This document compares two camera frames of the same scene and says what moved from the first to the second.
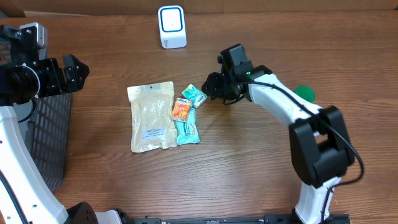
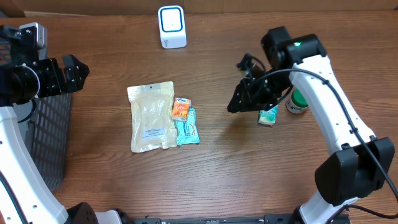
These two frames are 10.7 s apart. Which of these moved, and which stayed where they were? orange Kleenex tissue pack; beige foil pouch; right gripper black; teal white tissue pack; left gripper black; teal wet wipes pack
Moved: right gripper black; teal white tissue pack
Stayed: beige foil pouch; orange Kleenex tissue pack; teal wet wipes pack; left gripper black
